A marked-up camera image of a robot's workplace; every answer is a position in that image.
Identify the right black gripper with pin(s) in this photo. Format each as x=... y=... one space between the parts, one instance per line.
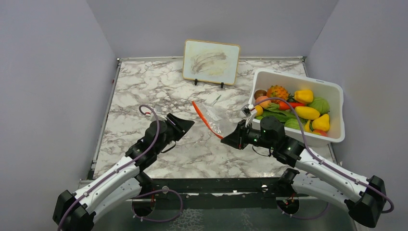
x=237 y=139

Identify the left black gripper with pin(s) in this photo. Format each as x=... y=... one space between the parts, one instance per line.
x=180 y=126

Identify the clear zip bag orange zipper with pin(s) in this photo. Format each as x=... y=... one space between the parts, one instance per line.
x=216 y=119

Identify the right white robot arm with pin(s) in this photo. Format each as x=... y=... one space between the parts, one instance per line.
x=363 y=198

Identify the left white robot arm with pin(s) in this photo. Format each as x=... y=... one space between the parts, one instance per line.
x=80 y=210

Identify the small orange fruit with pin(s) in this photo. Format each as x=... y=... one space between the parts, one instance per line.
x=259 y=110

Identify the grey pen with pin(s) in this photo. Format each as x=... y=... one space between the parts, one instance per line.
x=216 y=100

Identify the brown kiwi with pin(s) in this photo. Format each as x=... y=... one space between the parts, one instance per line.
x=259 y=93

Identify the red carrot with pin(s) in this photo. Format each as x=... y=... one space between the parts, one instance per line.
x=287 y=106

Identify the green leafy vegetable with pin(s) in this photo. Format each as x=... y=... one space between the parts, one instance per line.
x=287 y=118

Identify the yellow mango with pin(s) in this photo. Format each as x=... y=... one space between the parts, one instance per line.
x=307 y=113

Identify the yellow bell pepper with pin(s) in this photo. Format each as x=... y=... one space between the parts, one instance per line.
x=304 y=96

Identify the red apple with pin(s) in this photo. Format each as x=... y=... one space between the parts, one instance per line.
x=320 y=132

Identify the yellow pear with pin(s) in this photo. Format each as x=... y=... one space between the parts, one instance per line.
x=322 y=123

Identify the green cabbage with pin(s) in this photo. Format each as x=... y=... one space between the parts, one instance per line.
x=320 y=104

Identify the white plastic bin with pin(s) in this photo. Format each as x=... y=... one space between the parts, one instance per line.
x=333 y=93

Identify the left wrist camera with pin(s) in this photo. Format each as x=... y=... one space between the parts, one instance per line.
x=160 y=114

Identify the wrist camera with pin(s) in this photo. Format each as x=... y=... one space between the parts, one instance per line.
x=160 y=114
x=249 y=112

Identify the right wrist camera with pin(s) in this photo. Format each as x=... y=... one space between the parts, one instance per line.
x=249 y=112

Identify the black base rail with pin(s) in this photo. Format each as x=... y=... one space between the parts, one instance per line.
x=217 y=193

